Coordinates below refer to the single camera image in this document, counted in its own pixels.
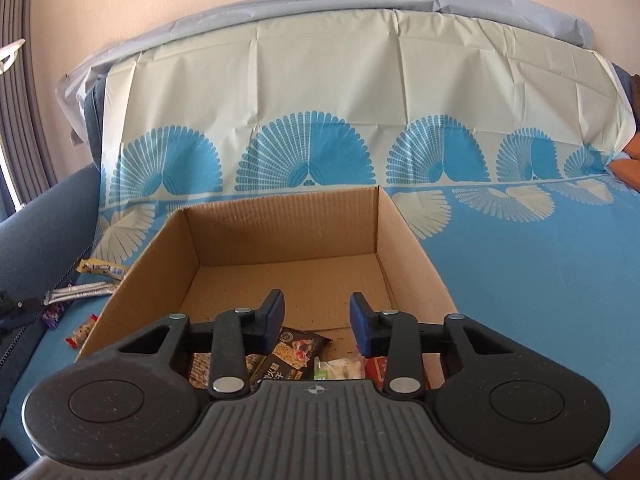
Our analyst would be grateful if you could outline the blue fan-print cloth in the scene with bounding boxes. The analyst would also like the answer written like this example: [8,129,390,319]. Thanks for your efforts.
[0,7,640,476]

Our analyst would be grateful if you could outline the grey curtain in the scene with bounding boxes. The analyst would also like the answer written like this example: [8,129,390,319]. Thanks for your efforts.
[0,0,58,211]

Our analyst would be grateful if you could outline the round rice cracker bag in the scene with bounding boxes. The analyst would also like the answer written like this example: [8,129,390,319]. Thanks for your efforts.
[191,352,216,390]

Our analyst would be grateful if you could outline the yellow snack packet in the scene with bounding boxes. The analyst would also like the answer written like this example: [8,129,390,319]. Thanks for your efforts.
[79,258,128,279]

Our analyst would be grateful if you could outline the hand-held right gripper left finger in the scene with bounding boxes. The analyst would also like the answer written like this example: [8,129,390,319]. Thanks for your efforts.
[117,289,286,401]

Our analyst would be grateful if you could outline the orange cushion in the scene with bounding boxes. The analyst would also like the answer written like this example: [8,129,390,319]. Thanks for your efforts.
[606,132,640,186]

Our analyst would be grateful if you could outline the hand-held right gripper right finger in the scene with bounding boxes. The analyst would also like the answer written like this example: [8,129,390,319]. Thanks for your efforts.
[349,291,506,395]

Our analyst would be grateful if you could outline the cardboard box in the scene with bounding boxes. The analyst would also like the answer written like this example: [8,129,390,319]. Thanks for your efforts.
[75,186,460,391]

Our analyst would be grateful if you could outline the small red white snack packet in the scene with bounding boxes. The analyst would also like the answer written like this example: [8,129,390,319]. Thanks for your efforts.
[65,314,100,348]

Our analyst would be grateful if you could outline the black snack packet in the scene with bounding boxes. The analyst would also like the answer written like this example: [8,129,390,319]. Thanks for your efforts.
[247,327,332,386]

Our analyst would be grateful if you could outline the green white snack packet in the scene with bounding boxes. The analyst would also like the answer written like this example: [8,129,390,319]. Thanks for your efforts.
[312,352,363,381]

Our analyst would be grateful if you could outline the white plastic piece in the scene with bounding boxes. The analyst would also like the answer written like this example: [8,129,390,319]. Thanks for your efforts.
[0,39,26,72]

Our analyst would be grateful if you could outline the grey sheet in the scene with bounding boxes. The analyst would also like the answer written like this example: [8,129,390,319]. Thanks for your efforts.
[55,0,596,111]

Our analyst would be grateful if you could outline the silver snack wrapper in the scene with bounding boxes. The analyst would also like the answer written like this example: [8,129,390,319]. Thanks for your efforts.
[44,281,121,307]

